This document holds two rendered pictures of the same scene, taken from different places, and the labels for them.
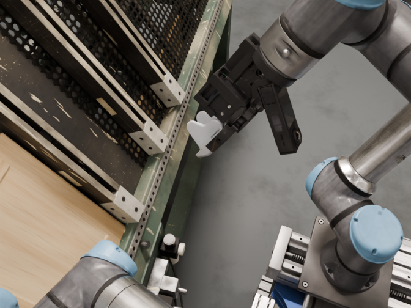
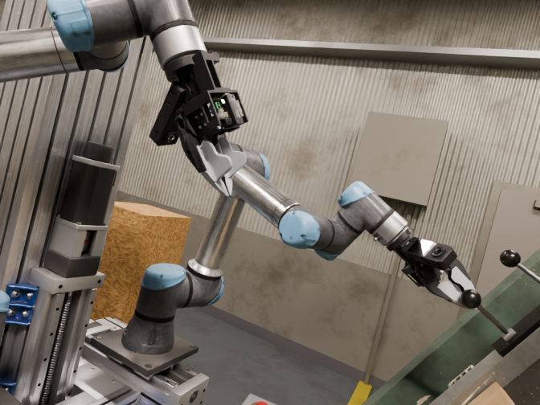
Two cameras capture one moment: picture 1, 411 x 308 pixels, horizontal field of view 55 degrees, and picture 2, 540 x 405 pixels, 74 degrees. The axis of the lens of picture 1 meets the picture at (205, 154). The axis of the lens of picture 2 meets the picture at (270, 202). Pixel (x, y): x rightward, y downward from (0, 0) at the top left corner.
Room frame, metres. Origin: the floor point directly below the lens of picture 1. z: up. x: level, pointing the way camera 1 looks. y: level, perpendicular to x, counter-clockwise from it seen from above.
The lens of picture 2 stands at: (0.95, 0.11, 1.55)
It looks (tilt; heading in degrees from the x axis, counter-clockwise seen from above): 1 degrees down; 183
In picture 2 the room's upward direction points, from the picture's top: 14 degrees clockwise
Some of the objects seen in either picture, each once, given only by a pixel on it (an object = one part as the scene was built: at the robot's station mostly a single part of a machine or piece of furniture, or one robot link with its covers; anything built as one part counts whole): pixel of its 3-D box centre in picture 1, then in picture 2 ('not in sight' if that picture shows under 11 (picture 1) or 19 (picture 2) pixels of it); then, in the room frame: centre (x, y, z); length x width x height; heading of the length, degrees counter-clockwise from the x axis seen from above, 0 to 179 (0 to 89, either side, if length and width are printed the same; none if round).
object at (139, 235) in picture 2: not in sight; (124, 296); (-1.48, -0.85, 0.63); 0.50 x 0.42 x 1.25; 162
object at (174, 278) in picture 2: not in sight; (163, 288); (-0.10, -0.19, 1.20); 0.13 x 0.12 x 0.14; 142
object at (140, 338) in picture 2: not in sight; (152, 325); (-0.10, -0.20, 1.09); 0.15 x 0.15 x 0.10
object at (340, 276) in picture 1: (354, 257); not in sight; (0.36, -0.38, 1.09); 0.15 x 0.15 x 0.10
